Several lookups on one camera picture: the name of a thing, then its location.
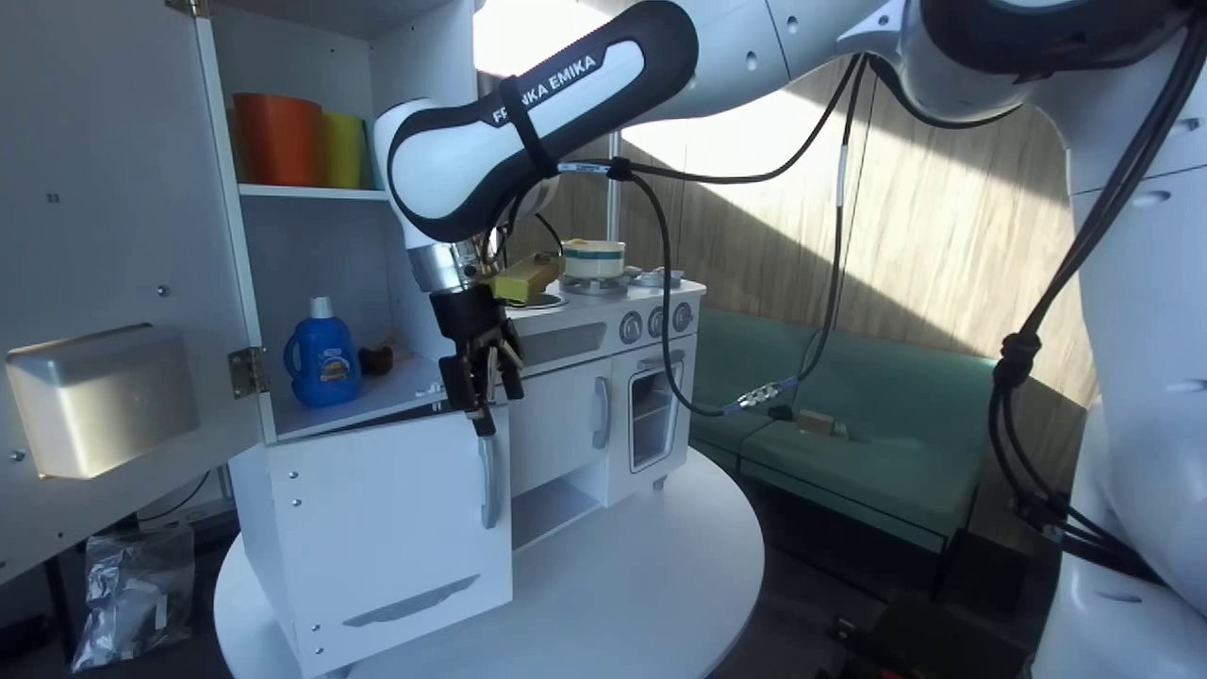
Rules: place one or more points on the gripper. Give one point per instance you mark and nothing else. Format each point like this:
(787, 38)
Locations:
(470, 321)

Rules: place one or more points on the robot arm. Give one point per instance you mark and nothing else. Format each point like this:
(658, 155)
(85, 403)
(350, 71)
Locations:
(585, 85)

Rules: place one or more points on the white sink cabinet door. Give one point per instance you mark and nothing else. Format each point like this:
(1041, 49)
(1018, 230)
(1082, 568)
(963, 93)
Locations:
(556, 424)

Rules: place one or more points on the large white cabinet door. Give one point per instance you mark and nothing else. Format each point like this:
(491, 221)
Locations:
(113, 189)

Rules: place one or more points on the small dark brown object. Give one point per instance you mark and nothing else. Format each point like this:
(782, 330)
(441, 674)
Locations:
(376, 360)

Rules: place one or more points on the silver toy burner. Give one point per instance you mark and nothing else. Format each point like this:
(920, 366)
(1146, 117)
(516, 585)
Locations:
(658, 277)
(603, 283)

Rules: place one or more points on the silver stove knob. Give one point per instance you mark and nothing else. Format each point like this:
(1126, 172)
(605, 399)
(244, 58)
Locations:
(657, 322)
(630, 327)
(682, 317)

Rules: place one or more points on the cream pot with green stripe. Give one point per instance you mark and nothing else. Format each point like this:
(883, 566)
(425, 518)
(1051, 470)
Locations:
(594, 257)

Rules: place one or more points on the blue detergent bottle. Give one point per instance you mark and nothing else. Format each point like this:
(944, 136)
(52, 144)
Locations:
(322, 363)

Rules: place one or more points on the toy oven door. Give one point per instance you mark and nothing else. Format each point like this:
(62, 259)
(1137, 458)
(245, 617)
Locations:
(651, 415)

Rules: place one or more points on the white toy kitchen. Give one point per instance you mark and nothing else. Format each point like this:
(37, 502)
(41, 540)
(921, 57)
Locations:
(377, 528)

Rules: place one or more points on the yellow green cup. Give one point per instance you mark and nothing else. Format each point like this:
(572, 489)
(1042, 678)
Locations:
(344, 151)

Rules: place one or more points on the orange cup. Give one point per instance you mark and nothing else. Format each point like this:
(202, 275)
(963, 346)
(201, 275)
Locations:
(278, 140)

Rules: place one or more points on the small wooden block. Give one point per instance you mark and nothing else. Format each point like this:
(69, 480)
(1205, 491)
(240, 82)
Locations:
(816, 423)

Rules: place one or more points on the green bench cushion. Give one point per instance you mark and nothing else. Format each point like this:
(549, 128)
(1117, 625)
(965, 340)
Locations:
(849, 443)

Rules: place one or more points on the clear plastic bag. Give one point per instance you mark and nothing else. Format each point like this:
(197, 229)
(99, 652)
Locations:
(132, 594)

